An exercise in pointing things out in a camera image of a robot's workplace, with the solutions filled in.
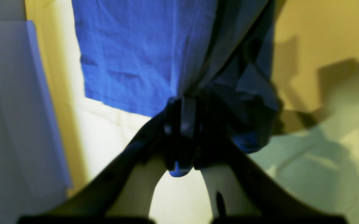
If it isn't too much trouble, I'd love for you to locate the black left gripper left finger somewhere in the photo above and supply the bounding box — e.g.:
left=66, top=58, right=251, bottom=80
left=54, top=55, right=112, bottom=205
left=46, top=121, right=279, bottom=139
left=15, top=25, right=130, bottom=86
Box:
left=18, top=98, right=181, bottom=224

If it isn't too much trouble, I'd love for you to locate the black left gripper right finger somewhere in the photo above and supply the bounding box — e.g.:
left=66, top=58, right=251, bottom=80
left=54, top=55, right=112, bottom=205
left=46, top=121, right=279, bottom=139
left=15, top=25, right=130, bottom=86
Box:
left=181, top=97, right=347, bottom=224

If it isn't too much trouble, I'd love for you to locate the blue-grey T-shirt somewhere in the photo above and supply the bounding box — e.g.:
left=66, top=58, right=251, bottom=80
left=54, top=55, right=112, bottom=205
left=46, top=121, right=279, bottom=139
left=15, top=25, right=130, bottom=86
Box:
left=72, top=0, right=280, bottom=154

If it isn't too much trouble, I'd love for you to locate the yellow table cloth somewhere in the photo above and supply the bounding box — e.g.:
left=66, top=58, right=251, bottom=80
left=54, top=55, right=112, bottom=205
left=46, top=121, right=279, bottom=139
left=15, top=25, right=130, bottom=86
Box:
left=25, top=0, right=359, bottom=224

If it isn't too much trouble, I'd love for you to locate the grey plastic plate left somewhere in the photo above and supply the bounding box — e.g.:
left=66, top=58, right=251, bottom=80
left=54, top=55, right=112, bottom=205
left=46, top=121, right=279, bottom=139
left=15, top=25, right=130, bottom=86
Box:
left=0, top=21, right=71, bottom=198

